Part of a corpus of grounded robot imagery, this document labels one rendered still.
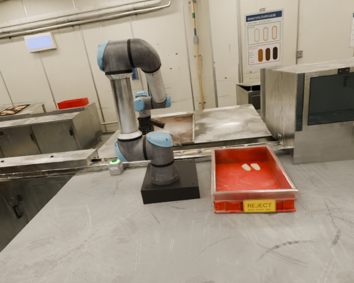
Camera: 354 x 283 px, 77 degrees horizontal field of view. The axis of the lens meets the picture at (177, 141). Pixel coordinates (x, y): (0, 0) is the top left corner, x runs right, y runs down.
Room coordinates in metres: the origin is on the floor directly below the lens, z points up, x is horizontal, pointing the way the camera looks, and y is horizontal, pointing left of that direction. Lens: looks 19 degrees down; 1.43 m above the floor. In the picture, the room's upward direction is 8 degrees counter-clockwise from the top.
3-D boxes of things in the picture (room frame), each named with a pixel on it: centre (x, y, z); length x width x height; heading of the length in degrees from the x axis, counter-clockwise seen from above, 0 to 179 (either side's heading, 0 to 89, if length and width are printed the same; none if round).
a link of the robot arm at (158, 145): (1.00, 0.09, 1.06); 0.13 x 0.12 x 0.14; 86
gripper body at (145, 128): (1.40, 0.18, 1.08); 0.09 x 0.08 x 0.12; 83
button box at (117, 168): (1.31, 0.41, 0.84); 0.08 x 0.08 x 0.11; 82
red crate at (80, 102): (4.74, 2.02, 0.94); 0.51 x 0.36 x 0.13; 86
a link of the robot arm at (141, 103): (1.30, 0.17, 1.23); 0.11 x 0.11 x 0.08; 86
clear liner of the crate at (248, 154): (0.96, -0.31, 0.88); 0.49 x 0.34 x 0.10; 169
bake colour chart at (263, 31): (2.04, -0.86, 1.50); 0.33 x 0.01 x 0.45; 88
